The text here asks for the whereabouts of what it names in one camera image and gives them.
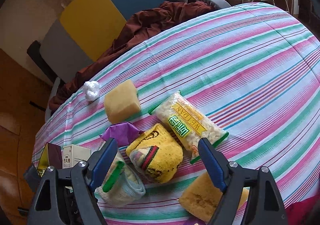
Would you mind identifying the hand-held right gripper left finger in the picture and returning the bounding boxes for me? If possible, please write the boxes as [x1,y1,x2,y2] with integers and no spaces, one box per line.
[27,138,118,225]

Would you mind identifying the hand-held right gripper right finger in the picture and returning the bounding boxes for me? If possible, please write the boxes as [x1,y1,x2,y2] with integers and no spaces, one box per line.
[197,137,288,225]

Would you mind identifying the white carton box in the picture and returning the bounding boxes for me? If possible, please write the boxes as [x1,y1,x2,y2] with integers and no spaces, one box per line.
[62,144,91,168]

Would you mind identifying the white blue sock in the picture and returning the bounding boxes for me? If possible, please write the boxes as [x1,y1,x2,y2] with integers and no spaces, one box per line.
[95,165,146,207]

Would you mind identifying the purple packet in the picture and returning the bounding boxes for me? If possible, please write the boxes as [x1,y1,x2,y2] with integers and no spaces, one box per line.
[99,122,145,148]
[183,216,203,225]

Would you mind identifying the yellow sponge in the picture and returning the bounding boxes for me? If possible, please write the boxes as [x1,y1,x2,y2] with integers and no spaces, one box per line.
[178,171,250,223]
[104,80,142,124]

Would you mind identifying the rice cracker snack packet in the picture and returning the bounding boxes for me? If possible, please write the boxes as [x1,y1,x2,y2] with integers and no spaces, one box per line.
[148,92,230,165]

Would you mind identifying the small plush toy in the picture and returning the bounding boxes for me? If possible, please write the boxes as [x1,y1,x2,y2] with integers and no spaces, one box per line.
[125,123,184,184]

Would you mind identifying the gold tin box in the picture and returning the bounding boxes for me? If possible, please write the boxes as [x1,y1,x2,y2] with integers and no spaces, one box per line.
[36,142,62,178]

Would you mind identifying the striped bed sheet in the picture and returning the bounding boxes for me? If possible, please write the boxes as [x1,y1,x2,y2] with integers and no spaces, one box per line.
[31,3,320,225]

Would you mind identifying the red cloth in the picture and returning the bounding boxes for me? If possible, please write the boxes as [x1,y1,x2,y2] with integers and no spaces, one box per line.
[285,194,320,225]

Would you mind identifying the grey yellow blue sofa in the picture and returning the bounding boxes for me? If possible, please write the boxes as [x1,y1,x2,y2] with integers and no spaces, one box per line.
[39,0,232,115]

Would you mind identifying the maroon blanket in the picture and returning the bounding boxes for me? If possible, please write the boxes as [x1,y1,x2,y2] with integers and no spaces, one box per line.
[49,1,216,117]

